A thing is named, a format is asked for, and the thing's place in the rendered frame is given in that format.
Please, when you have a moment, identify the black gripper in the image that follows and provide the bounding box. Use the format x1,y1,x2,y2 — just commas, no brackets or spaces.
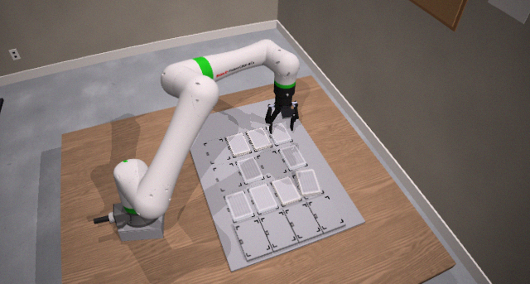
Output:
265,95,299,134

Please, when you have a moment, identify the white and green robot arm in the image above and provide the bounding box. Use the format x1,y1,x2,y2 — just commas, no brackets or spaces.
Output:
94,40,300,229

